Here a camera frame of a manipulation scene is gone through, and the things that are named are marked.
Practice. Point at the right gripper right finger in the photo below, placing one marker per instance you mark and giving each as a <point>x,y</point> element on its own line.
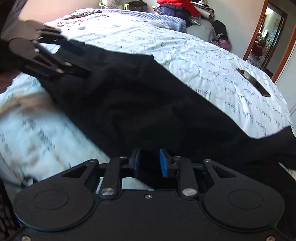
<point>181,170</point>

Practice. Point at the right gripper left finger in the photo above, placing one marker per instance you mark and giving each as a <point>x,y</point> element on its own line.
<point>115,171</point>

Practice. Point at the black pants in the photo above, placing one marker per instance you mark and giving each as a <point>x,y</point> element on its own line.
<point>130,101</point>

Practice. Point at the white script-print quilt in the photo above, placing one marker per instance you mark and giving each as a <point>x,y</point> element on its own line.
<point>38,140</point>

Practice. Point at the floral pillow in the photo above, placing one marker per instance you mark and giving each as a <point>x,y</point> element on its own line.
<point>111,4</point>

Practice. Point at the black smartphone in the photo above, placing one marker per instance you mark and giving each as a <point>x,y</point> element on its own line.
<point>254,82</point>

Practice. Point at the purple cloth bag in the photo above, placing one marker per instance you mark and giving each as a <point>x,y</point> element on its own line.
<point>225,44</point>

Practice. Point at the grey bundle bag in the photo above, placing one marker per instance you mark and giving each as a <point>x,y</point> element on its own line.
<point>204,30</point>

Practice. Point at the blue knitted blanket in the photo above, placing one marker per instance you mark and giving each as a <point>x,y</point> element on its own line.
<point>173,23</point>

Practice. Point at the black backpack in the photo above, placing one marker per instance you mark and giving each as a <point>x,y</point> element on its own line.
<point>220,30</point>

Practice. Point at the pile of folded clothes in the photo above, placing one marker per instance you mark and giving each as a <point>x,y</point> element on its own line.
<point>202,6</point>

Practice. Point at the red jacket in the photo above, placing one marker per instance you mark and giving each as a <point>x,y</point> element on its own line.
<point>180,4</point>

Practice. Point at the black bag by wall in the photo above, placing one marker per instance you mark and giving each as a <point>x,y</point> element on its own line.
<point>138,6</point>

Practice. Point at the wooden door frame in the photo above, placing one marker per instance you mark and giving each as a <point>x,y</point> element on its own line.
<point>273,38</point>

